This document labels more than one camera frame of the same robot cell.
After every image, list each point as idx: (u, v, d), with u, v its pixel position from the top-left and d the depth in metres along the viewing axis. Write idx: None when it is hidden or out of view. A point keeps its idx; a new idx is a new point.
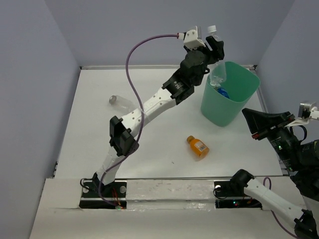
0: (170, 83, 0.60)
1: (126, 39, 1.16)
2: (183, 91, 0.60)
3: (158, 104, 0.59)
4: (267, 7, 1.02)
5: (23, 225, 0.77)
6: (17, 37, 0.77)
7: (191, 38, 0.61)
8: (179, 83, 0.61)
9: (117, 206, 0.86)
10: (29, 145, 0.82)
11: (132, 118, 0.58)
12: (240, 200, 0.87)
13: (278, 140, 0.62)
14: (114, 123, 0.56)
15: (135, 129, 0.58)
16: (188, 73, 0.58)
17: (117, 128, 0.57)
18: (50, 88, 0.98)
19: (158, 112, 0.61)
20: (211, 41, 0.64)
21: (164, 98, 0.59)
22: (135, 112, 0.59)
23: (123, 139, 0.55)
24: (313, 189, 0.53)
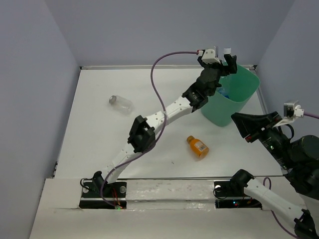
0: (188, 94, 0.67)
1: (126, 39, 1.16)
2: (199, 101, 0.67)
3: (178, 109, 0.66)
4: (267, 7, 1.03)
5: (23, 225, 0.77)
6: (17, 36, 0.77)
7: (209, 56, 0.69)
8: (196, 94, 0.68)
9: (117, 206, 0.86)
10: (29, 145, 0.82)
11: (155, 118, 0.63)
12: (240, 200, 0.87)
13: (268, 140, 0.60)
14: (140, 120, 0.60)
15: (157, 129, 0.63)
16: (204, 87, 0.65)
17: (140, 126, 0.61)
18: (50, 88, 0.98)
19: (176, 116, 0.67)
20: (227, 58, 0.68)
21: (184, 104, 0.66)
22: (158, 113, 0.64)
23: (146, 136, 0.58)
24: (306, 186, 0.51)
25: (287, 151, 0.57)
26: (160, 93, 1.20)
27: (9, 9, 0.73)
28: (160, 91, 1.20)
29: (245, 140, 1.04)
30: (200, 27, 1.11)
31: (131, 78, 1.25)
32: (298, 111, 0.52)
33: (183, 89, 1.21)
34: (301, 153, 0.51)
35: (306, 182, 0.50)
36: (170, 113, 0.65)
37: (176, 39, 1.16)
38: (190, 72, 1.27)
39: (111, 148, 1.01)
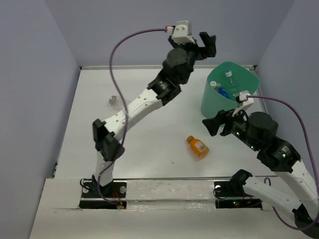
0: (156, 83, 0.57)
1: (126, 39, 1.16)
2: (170, 91, 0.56)
3: (143, 105, 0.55)
4: (267, 7, 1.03)
5: (23, 225, 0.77)
6: (17, 37, 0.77)
7: (179, 34, 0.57)
8: (164, 83, 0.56)
9: (119, 206, 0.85)
10: (29, 145, 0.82)
11: (115, 121, 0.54)
12: (240, 200, 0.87)
13: (234, 126, 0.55)
14: (97, 126, 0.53)
15: (119, 133, 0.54)
16: (172, 73, 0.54)
17: (100, 131, 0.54)
18: (50, 87, 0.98)
19: (143, 114, 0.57)
20: (204, 36, 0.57)
21: (149, 99, 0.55)
22: (119, 114, 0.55)
23: (106, 143, 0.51)
24: (272, 162, 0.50)
25: (245, 133, 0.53)
26: None
27: (10, 9, 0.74)
28: None
29: None
30: (199, 27, 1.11)
31: (131, 78, 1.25)
32: (243, 97, 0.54)
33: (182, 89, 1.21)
34: (254, 130, 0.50)
35: (270, 157, 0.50)
36: (133, 112, 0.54)
37: None
38: None
39: None
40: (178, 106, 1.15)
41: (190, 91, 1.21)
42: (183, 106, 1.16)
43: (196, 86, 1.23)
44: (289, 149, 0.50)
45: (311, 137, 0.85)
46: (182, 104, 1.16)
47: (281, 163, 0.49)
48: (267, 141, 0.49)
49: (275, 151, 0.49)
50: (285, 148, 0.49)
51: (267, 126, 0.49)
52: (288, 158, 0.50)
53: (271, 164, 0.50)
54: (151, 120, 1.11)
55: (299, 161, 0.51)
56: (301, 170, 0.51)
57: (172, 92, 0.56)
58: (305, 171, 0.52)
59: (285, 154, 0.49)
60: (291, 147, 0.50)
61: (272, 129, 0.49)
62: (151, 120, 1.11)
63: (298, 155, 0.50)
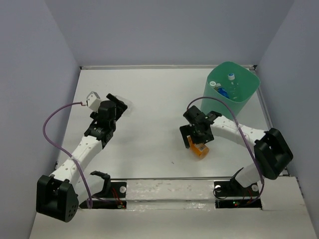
0: (91, 130, 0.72)
1: (126, 39, 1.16)
2: (105, 134, 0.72)
3: (87, 149, 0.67)
4: (267, 7, 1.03)
5: (23, 225, 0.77)
6: (17, 37, 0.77)
7: (92, 101, 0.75)
8: (98, 128, 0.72)
9: (119, 205, 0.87)
10: (29, 145, 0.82)
11: (65, 169, 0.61)
12: (240, 200, 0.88)
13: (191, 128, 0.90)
14: (44, 182, 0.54)
15: (73, 177, 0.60)
16: (106, 117, 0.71)
17: (48, 188, 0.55)
18: (50, 88, 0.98)
19: (88, 157, 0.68)
20: (110, 96, 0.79)
21: (90, 143, 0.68)
22: (66, 163, 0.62)
23: (62, 193, 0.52)
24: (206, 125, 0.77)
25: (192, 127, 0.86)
26: (160, 94, 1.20)
27: (9, 9, 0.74)
28: (160, 91, 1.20)
29: None
30: (199, 27, 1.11)
31: (131, 78, 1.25)
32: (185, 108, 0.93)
33: (182, 89, 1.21)
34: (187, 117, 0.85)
35: (202, 124, 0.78)
36: (80, 156, 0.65)
37: (176, 39, 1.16)
38: (189, 72, 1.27)
39: (110, 148, 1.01)
40: (178, 106, 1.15)
41: (189, 91, 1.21)
42: (183, 106, 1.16)
43: (196, 86, 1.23)
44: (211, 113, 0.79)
45: (311, 136, 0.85)
46: (181, 104, 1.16)
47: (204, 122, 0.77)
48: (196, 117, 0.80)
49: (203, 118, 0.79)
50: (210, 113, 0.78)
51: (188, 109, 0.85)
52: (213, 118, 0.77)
53: (204, 129, 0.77)
54: (150, 120, 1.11)
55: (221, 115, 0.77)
56: (222, 120, 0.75)
57: (107, 135, 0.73)
58: (226, 120, 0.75)
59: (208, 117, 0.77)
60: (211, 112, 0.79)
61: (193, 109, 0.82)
62: (151, 120, 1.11)
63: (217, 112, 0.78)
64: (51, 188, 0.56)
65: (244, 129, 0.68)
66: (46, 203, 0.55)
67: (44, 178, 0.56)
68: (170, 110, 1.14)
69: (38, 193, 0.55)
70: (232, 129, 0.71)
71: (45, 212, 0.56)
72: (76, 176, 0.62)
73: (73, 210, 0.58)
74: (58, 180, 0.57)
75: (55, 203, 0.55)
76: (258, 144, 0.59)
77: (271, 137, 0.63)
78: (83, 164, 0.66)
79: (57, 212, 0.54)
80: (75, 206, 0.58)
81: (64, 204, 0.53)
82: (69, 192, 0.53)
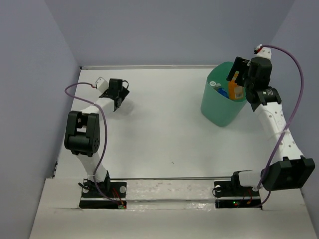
0: (104, 96, 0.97)
1: (126, 38, 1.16)
2: (114, 98, 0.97)
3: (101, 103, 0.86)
4: (267, 7, 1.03)
5: (23, 225, 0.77)
6: (17, 37, 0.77)
7: (101, 83, 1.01)
8: (109, 95, 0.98)
9: (120, 206, 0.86)
10: (29, 145, 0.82)
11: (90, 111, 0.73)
12: (240, 200, 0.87)
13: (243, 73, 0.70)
14: (74, 114, 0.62)
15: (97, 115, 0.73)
16: (116, 85, 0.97)
17: (77, 120, 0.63)
18: (50, 88, 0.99)
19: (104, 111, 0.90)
20: None
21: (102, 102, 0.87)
22: (91, 108, 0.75)
23: (92, 120, 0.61)
24: (255, 98, 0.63)
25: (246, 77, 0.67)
26: (160, 93, 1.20)
27: (8, 9, 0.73)
28: (160, 91, 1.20)
29: (245, 140, 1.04)
30: (199, 27, 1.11)
31: (131, 78, 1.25)
32: (258, 47, 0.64)
33: (182, 89, 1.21)
34: (251, 66, 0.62)
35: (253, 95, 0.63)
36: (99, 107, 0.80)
37: (176, 39, 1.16)
38: (189, 72, 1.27)
39: (110, 147, 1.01)
40: (178, 106, 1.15)
41: (189, 92, 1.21)
42: (183, 106, 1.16)
43: (196, 86, 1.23)
44: (273, 91, 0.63)
45: (311, 136, 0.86)
46: (182, 104, 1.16)
47: (258, 97, 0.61)
48: (258, 79, 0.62)
49: (259, 89, 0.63)
50: (270, 91, 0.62)
51: (262, 62, 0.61)
52: (269, 98, 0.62)
53: (252, 101, 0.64)
54: (150, 119, 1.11)
55: (278, 102, 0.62)
56: (274, 107, 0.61)
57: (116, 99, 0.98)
58: (280, 111, 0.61)
59: (267, 93, 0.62)
60: (275, 91, 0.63)
61: (265, 69, 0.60)
62: (151, 119, 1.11)
63: (280, 97, 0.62)
64: (78, 123, 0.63)
65: (285, 137, 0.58)
66: (74, 134, 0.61)
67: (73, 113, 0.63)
68: (170, 110, 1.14)
69: (68, 125, 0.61)
70: (275, 127, 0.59)
71: (72, 144, 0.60)
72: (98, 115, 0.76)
73: (96, 148, 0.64)
74: (84, 117, 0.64)
75: (81, 136, 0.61)
76: (284, 163, 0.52)
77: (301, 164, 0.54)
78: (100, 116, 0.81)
79: (84, 142, 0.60)
80: (98, 142, 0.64)
81: (92, 131, 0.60)
82: (96, 120, 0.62)
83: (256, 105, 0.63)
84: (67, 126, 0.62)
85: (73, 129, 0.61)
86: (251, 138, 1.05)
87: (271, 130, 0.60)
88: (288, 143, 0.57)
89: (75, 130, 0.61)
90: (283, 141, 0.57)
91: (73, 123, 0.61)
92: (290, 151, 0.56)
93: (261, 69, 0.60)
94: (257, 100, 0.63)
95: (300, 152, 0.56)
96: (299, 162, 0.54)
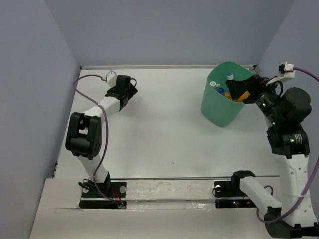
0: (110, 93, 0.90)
1: (126, 39, 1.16)
2: (121, 96, 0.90)
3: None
4: (267, 7, 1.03)
5: (23, 225, 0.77)
6: (18, 37, 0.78)
7: (111, 77, 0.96)
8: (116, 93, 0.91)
9: (120, 206, 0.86)
10: (29, 145, 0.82)
11: (93, 111, 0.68)
12: (240, 200, 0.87)
13: (261, 98, 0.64)
14: (76, 116, 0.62)
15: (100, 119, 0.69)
16: (122, 84, 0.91)
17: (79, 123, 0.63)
18: (50, 87, 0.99)
19: (110, 109, 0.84)
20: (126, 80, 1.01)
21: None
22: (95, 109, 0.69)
23: (94, 126, 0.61)
24: (278, 143, 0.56)
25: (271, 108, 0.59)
26: (161, 93, 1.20)
27: (8, 9, 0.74)
28: (160, 91, 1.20)
29: (245, 141, 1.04)
30: (199, 27, 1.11)
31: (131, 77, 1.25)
32: (289, 67, 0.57)
33: (182, 89, 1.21)
34: (285, 104, 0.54)
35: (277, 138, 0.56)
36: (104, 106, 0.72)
37: (176, 39, 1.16)
38: (189, 72, 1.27)
39: (110, 148, 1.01)
40: (178, 106, 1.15)
41: (189, 91, 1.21)
42: (184, 106, 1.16)
43: (196, 86, 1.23)
44: (302, 138, 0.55)
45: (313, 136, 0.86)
46: (182, 104, 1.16)
47: (284, 146, 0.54)
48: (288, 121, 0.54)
49: (286, 134, 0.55)
50: (298, 135, 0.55)
51: (299, 103, 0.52)
52: (296, 146, 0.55)
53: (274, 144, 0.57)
54: (151, 120, 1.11)
55: (304, 155, 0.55)
56: (300, 162, 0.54)
57: (123, 98, 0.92)
58: (304, 168, 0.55)
59: (295, 141, 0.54)
60: (304, 136, 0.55)
61: (301, 113, 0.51)
62: (151, 119, 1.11)
63: (308, 149, 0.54)
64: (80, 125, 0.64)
65: (303, 201, 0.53)
66: (76, 137, 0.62)
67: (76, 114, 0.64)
68: (170, 110, 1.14)
69: (70, 127, 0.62)
70: (294, 187, 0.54)
71: (74, 146, 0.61)
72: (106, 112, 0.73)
73: (97, 151, 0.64)
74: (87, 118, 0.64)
75: (82, 138, 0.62)
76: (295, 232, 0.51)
77: (312, 233, 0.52)
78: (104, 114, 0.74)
79: (84, 145, 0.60)
80: (99, 146, 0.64)
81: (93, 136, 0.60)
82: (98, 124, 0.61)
83: (280, 152, 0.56)
84: (68, 127, 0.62)
85: (75, 132, 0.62)
86: (251, 139, 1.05)
87: (289, 188, 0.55)
88: (305, 208, 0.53)
89: (77, 132, 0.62)
90: (300, 205, 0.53)
91: (75, 125, 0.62)
92: (306, 219, 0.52)
93: (296, 111, 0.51)
94: (280, 145, 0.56)
95: (315, 218, 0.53)
96: (312, 230, 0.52)
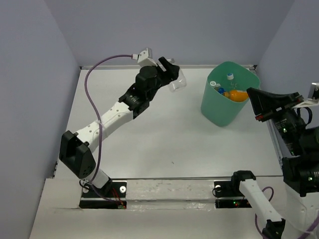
0: (128, 97, 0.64)
1: (126, 38, 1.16)
2: (140, 103, 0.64)
3: (116, 116, 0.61)
4: (267, 6, 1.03)
5: (23, 225, 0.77)
6: (17, 37, 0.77)
7: (144, 58, 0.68)
8: (134, 97, 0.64)
9: (119, 206, 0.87)
10: (29, 145, 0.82)
11: (89, 131, 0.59)
12: (240, 200, 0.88)
13: (283, 122, 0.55)
14: (67, 138, 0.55)
15: (93, 142, 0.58)
16: (143, 86, 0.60)
17: (70, 143, 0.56)
18: (50, 87, 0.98)
19: (116, 124, 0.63)
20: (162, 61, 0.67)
21: (121, 110, 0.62)
22: (92, 124, 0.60)
23: (79, 154, 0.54)
24: (293, 177, 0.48)
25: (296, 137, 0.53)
26: (161, 93, 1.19)
27: (8, 9, 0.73)
28: (160, 91, 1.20)
29: (245, 141, 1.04)
30: (199, 27, 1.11)
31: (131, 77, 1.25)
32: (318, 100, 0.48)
33: (182, 89, 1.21)
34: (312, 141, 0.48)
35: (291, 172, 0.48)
36: (107, 122, 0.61)
37: (176, 39, 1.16)
38: (190, 72, 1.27)
39: (110, 148, 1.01)
40: (178, 106, 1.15)
41: (190, 91, 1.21)
42: (184, 106, 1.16)
43: (196, 85, 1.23)
44: None
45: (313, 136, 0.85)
46: (182, 104, 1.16)
47: (298, 181, 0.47)
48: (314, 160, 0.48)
49: (304, 170, 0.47)
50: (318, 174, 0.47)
51: None
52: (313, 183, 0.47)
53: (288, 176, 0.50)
54: (151, 120, 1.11)
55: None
56: (314, 200, 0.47)
57: (142, 105, 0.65)
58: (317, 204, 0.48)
59: (313, 179, 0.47)
60: None
61: None
62: (151, 119, 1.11)
63: None
64: (73, 144, 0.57)
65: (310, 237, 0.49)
66: (67, 156, 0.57)
67: (69, 133, 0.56)
68: (170, 110, 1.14)
69: (62, 145, 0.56)
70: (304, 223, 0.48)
71: (66, 163, 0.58)
72: (116, 123, 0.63)
73: (88, 171, 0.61)
74: (80, 139, 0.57)
75: (73, 160, 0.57)
76: None
77: None
78: (109, 130, 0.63)
79: (75, 168, 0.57)
80: (90, 167, 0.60)
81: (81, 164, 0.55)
82: (85, 154, 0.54)
83: (295, 188, 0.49)
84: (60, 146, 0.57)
85: (66, 151, 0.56)
86: (251, 139, 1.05)
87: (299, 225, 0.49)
88: None
89: (68, 151, 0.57)
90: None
91: (65, 147, 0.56)
92: None
93: None
94: (294, 179, 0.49)
95: None
96: None
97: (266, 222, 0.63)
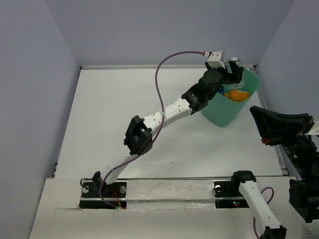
0: (190, 94, 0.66)
1: (126, 38, 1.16)
2: (200, 103, 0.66)
3: (177, 111, 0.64)
4: (267, 7, 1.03)
5: (23, 225, 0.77)
6: (18, 37, 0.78)
7: (215, 59, 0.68)
8: (195, 96, 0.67)
9: (117, 206, 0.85)
10: (29, 145, 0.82)
11: (153, 119, 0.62)
12: (240, 200, 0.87)
13: (293, 148, 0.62)
14: (136, 121, 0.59)
15: (154, 130, 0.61)
16: (204, 89, 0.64)
17: (137, 126, 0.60)
18: (50, 87, 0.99)
19: (175, 119, 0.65)
20: (233, 65, 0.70)
21: (182, 105, 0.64)
22: (157, 114, 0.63)
23: (142, 137, 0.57)
24: (302, 203, 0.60)
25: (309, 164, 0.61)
26: (161, 93, 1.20)
27: (8, 9, 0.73)
28: (160, 91, 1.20)
29: (246, 141, 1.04)
30: (199, 27, 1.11)
31: (131, 77, 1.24)
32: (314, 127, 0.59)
33: (183, 89, 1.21)
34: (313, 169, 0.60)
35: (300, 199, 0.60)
36: (169, 114, 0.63)
37: (176, 39, 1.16)
38: (190, 72, 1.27)
39: (111, 148, 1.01)
40: None
41: None
42: None
43: None
44: None
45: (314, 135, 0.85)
46: None
47: (307, 207, 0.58)
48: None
49: (312, 196, 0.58)
50: None
51: None
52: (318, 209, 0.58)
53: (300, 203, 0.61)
54: None
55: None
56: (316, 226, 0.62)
57: (201, 105, 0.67)
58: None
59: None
60: None
61: None
62: None
63: None
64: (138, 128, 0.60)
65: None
66: (131, 136, 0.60)
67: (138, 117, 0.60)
68: None
69: (130, 126, 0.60)
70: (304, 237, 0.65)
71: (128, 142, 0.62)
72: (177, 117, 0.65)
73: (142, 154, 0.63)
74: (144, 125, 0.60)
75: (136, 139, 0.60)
76: None
77: None
78: (168, 122, 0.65)
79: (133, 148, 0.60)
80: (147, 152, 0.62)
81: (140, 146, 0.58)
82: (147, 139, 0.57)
83: (302, 214, 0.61)
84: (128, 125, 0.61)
85: (131, 131, 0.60)
86: (251, 139, 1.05)
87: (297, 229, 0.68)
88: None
89: (133, 132, 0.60)
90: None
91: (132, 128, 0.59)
92: None
93: None
94: (304, 206, 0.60)
95: None
96: None
97: (265, 229, 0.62)
